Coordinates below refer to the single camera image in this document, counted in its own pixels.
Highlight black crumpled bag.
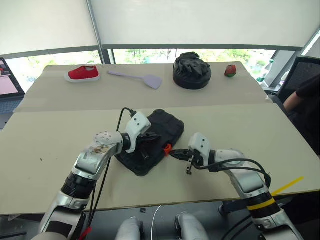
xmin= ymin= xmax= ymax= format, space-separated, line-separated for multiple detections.
xmin=172 ymin=65 xmax=213 ymax=91

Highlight lilac silicone spatula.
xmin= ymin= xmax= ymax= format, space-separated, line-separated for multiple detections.
xmin=107 ymin=70 xmax=163 ymax=90

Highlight thin white cable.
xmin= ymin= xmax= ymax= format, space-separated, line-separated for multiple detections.
xmin=151 ymin=205 xmax=162 ymax=240

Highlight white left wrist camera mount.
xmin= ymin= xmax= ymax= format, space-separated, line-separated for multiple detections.
xmin=124 ymin=111 xmax=152 ymax=154

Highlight black gloves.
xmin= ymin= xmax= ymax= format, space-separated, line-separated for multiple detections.
xmin=174 ymin=51 xmax=211 ymax=76

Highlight white roller blind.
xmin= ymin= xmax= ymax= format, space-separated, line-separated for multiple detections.
xmin=0 ymin=0 xmax=99 ymax=56
xmin=90 ymin=0 xmax=320 ymax=51

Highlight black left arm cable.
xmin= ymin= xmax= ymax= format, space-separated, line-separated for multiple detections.
xmin=82 ymin=107 xmax=137 ymax=240

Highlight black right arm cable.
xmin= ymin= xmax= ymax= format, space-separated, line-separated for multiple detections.
xmin=197 ymin=158 xmax=272 ymax=240

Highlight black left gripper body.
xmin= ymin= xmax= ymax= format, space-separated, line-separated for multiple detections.
xmin=136 ymin=134 xmax=151 ymax=152

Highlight silver rounded robot leg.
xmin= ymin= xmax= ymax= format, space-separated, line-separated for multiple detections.
xmin=117 ymin=216 xmax=145 ymax=240
xmin=174 ymin=211 xmax=210 ymax=240

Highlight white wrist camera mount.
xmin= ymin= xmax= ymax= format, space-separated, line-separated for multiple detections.
xmin=187 ymin=132 xmax=212 ymax=167
xmin=124 ymin=111 xmax=152 ymax=154

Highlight person in dark shirt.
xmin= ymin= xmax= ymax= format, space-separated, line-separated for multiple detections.
xmin=283 ymin=74 xmax=320 ymax=156

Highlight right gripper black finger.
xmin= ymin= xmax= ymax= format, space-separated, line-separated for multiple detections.
xmin=185 ymin=155 xmax=196 ymax=175
xmin=169 ymin=148 xmax=192 ymax=161

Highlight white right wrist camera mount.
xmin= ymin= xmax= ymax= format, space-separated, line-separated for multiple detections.
xmin=187 ymin=132 xmax=212 ymax=167

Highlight clear plastic bottle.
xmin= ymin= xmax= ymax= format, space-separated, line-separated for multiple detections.
xmin=256 ymin=59 xmax=275 ymax=83

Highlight black plastic tool case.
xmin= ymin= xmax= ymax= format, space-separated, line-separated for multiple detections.
xmin=115 ymin=108 xmax=185 ymax=177

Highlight red green toy fruit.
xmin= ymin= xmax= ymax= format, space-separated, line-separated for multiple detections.
xmin=224 ymin=64 xmax=238 ymax=79

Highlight grey window frame post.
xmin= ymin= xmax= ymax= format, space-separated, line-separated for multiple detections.
xmin=86 ymin=0 xmax=117 ymax=66

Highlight open laptop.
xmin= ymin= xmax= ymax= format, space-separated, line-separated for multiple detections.
xmin=0 ymin=57 xmax=26 ymax=107

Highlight red cable tie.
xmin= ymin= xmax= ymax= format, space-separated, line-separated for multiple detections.
xmin=80 ymin=226 xmax=93 ymax=239

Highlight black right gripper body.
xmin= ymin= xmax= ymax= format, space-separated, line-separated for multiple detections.
xmin=186 ymin=149 xmax=204 ymax=168

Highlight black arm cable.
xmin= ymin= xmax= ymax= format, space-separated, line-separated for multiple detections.
xmin=82 ymin=107 xmax=137 ymax=240
xmin=197 ymin=158 xmax=272 ymax=240

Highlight black mesh office chair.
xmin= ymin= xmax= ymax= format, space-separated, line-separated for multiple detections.
xmin=276 ymin=56 xmax=320 ymax=101

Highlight red canvas shoe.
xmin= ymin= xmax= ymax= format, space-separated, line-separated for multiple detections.
xmin=64 ymin=65 xmax=101 ymax=84

